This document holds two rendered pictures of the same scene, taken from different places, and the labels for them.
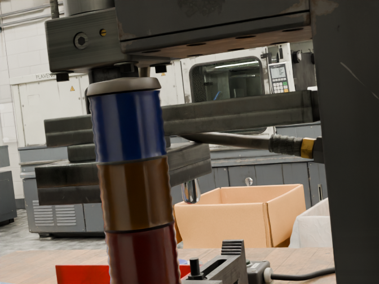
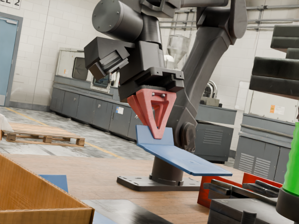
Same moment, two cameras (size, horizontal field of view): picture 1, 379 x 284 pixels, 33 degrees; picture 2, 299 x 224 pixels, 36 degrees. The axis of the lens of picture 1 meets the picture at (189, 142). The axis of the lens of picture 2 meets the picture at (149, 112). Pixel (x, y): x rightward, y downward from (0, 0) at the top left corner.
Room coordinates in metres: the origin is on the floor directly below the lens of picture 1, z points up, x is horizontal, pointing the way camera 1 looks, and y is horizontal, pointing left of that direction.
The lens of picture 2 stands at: (0.09, 0.01, 1.09)
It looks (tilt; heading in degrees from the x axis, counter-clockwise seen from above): 3 degrees down; 26
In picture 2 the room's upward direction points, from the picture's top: 10 degrees clockwise
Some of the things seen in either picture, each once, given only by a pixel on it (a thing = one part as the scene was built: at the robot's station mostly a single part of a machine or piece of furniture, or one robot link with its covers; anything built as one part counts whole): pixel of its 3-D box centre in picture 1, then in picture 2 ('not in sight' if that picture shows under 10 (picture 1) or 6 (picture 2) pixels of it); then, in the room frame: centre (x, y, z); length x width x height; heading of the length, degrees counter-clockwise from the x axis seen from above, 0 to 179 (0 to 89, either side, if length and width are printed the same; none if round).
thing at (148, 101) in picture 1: (128, 125); not in sight; (0.33, 0.03, 1.17); 0.04 x 0.04 x 0.03
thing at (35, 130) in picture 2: not in sight; (34, 133); (5.69, 4.67, 0.07); 1.20 x 1.00 x 0.14; 155
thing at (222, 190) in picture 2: not in sight; (231, 193); (0.64, 0.16, 0.98); 0.07 x 0.02 x 0.01; 66
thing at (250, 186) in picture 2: not in sight; (268, 192); (0.71, 0.12, 0.98); 0.07 x 0.02 x 0.01; 66
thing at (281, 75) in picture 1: (284, 86); not in sight; (5.14, -0.81, 1.27); 0.23 x 0.18 x 0.38; 153
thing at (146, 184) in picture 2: not in sight; (168, 166); (0.93, 0.37, 0.94); 0.20 x 0.07 x 0.08; 156
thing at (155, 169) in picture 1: (135, 191); not in sight; (0.33, 0.03, 1.14); 0.04 x 0.04 x 0.03
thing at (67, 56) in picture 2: not in sight; (100, 71); (9.23, 6.00, 1.24); 2.95 x 0.98 x 0.90; 63
